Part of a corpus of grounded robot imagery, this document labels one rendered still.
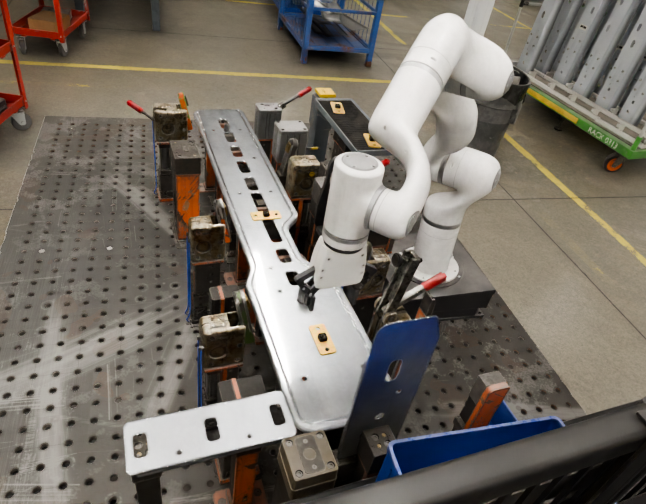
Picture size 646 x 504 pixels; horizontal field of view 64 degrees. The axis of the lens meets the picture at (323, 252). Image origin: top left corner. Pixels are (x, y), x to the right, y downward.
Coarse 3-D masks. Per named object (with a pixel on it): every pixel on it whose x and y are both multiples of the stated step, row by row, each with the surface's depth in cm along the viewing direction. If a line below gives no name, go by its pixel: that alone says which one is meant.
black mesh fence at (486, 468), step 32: (608, 416) 36; (512, 448) 33; (544, 448) 33; (576, 448) 33; (608, 448) 34; (384, 480) 30; (416, 480) 30; (448, 480) 30; (480, 480) 31; (512, 480) 31; (544, 480) 33; (576, 480) 39
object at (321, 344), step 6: (318, 324) 114; (312, 330) 112; (318, 330) 112; (324, 330) 113; (312, 336) 111; (318, 336) 110; (318, 342) 110; (324, 342) 110; (330, 342) 110; (318, 348) 108; (324, 348) 109; (330, 348) 109; (324, 354) 107
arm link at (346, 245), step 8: (328, 232) 90; (328, 240) 91; (336, 240) 90; (344, 240) 89; (352, 240) 89; (360, 240) 90; (336, 248) 90; (344, 248) 90; (352, 248) 90; (360, 248) 91
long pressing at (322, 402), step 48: (240, 144) 174; (240, 192) 151; (240, 240) 134; (288, 240) 136; (288, 288) 122; (336, 288) 124; (288, 336) 110; (336, 336) 112; (288, 384) 100; (336, 384) 102
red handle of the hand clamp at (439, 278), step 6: (438, 276) 111; (444, 276) 110; (426, 282) 111; (432, 282) 110; (438, 282) 110; (414, 288) 112; (420, 288) 111; (426, 288) 111; (408, 294) 111; (414, 294) 111; (420, 294) 112; (402, 300) 111; (408, 300) 111; (384, 306) 112
